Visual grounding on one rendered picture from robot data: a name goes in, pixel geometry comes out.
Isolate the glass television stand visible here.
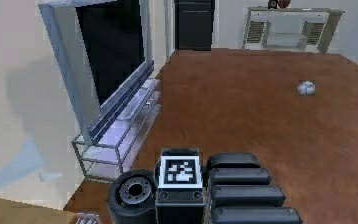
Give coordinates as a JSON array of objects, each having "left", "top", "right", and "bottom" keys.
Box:
[{"left": 70, "top": 78, "right": 163, "bottom": 184}]

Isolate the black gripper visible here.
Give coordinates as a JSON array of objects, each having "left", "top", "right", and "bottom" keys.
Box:
[{"left": 106, "top": 168, "right": 159, "bottom": 224}]

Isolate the black cabinet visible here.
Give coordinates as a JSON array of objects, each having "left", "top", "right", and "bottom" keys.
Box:
[{"left": 174, "top": 0, "right": 217, "bottom": 52}]

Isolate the striped cloth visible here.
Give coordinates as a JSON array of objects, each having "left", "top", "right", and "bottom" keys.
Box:
[{"left": 72, "top": 212, "right": 103, "bottom": 224}]

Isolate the silver television set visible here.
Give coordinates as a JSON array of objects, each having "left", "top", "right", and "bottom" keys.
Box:
[{"left": 37, "top": 0, "right": 155, "bottom": 146}]

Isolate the white crumpled ball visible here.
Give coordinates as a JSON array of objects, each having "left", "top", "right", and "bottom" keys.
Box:
[{"left": 297, "top": 80, "right": 317, "bottom": 97}]

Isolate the pale shelf table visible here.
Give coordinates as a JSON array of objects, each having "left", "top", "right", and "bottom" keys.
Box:
[{"left": 241, "top": 6, "right": 347, "bottom": 54}]

